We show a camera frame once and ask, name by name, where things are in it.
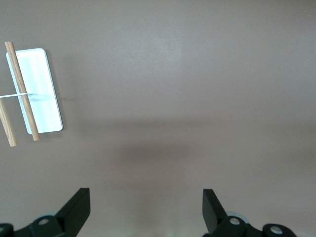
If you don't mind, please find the white rectangular tray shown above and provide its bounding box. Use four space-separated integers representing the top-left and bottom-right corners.
0 41 64 148

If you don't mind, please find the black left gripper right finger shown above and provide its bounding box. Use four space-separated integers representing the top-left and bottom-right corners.
202 189 297 237

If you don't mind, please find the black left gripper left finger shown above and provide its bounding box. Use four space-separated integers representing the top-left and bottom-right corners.
0 188 91 237

